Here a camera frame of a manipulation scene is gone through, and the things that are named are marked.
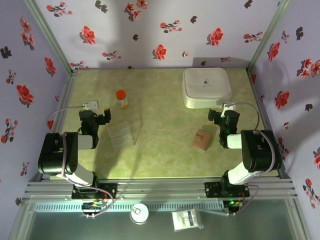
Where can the clear plastic card tray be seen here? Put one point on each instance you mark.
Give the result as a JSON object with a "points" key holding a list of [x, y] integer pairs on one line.
{"points": [[121, 136]]}

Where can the brown leather card holder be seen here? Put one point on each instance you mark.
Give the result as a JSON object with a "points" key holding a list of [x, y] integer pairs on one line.
{"points": [[202, 140]]}

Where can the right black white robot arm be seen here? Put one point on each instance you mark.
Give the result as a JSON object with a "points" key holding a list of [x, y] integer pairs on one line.
{"points": [[260, 152]]}

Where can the orange pill bottle red cap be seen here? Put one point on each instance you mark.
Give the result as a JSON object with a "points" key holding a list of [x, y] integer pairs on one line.
{"points": [[122, 98]]}

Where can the white zip pouch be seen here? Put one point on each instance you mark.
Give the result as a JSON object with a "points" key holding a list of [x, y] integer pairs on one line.
{"points": [[206, 87]]}

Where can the small circuit board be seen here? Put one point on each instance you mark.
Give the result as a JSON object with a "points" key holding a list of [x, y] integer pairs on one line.
{"points": [[92, 206], [232, 203]]}

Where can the white tin can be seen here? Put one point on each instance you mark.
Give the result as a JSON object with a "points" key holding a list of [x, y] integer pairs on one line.
{"points": [[139, 213]]}

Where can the white plastic packet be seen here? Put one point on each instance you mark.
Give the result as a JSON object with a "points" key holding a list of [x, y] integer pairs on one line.
{"points": [[186, 220]]}

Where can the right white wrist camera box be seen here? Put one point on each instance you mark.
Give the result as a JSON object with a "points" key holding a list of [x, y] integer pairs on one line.
{"points": [[229, 107]]}

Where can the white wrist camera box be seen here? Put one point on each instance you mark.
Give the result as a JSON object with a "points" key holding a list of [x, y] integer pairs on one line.
{"points": [[229, 107], [92, 105]]}

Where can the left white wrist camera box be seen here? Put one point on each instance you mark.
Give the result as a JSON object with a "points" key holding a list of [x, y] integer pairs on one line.
{"points": [[92, 105]]}

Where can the aluminium side rail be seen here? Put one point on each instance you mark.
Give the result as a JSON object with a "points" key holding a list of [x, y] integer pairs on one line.
{"points": [[65, 95], [255, 87]]}

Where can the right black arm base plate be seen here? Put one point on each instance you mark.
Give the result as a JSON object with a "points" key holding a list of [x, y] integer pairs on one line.
{"points": [[212, 190]]}

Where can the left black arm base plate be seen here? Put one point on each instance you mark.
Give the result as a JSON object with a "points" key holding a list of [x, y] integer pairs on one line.
{"points": [[110, 191]]}

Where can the aluminium front frame rail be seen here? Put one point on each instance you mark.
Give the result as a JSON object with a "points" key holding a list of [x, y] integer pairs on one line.
{"points": [[160, 187]]}

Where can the aluminium corner post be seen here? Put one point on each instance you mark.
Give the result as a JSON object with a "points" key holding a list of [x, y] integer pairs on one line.
{"points": [[52, 37], [269, 33]]}

